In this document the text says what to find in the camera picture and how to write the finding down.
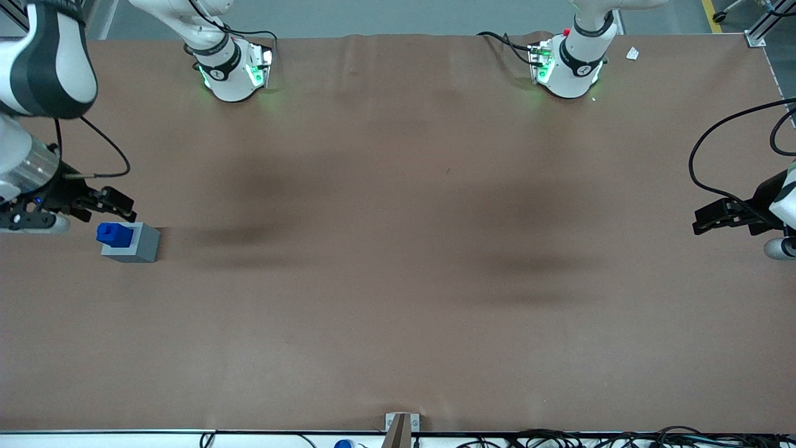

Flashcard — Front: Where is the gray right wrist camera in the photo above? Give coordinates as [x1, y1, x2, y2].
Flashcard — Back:
[0, 208, 72, 235]

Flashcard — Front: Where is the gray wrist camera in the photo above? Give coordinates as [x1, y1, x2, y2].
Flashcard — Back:
[764, 235, 796, 261]
[0, 208, 72, 235]

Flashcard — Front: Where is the gray square base block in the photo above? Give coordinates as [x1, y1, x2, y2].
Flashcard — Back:
[101, 222, 161, 263]

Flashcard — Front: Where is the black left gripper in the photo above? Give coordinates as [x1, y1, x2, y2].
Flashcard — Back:
[693, 169, 789, 236]

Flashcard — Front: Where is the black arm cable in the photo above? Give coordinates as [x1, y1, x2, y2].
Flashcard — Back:
[688, 98, 796, 212]
[769, 109, 796, 157]
[55, 114, 132, 181]

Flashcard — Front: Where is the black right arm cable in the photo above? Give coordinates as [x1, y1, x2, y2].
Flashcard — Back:
[55, 114, 132, 181]

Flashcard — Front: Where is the blue plastic part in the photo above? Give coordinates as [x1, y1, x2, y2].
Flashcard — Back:
[96, 222, 135, 248]

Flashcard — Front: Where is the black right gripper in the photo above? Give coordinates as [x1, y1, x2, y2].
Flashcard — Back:
[19, 162, 137, 223]

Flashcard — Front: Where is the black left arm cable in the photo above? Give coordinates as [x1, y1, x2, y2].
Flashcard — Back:
[769, 109, 796, 157]
[688, 98, 796, 212]

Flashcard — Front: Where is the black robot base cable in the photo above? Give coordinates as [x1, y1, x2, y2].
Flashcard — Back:
[184, 0, 279, 70]
[477, 31, 542, 67]

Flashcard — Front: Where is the black cable bundle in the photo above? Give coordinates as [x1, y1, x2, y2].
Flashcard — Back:
[454, 426, 796, 448]

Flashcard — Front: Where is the gray camera mount bracket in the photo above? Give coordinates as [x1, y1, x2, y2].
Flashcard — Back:
[385, 412, 420, 448]

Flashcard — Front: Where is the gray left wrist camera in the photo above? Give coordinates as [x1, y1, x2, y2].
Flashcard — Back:
[764, 235, 796, 261]

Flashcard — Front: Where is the brown table mat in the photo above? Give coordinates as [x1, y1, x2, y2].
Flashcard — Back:
[0, 31, 796, 434]

